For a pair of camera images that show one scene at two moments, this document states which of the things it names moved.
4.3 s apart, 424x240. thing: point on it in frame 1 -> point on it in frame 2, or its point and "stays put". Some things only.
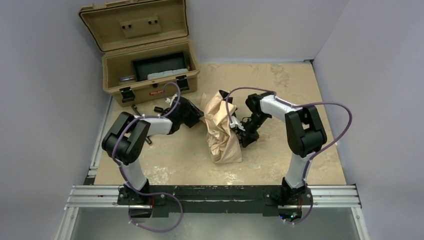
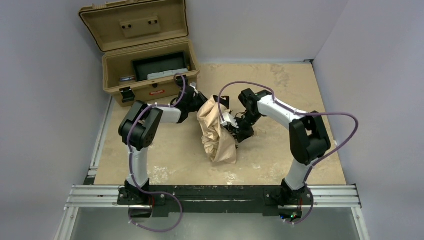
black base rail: x=272 y=201 stays put
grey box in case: x=163 y=73 stays put
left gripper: x=191 y=110 -> x=201 y=99
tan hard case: x=147 y=53 stays put
